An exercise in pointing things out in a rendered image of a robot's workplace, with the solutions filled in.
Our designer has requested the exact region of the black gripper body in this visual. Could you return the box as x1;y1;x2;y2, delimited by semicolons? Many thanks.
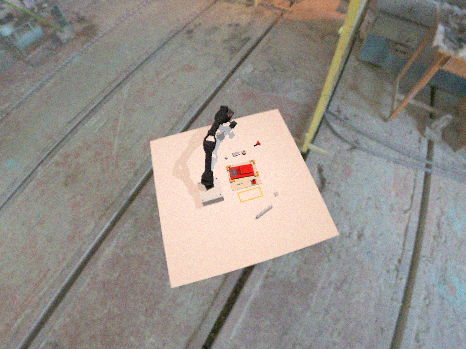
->
224;116;237;129

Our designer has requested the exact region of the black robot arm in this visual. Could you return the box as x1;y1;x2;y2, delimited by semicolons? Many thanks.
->
201;106;234;190

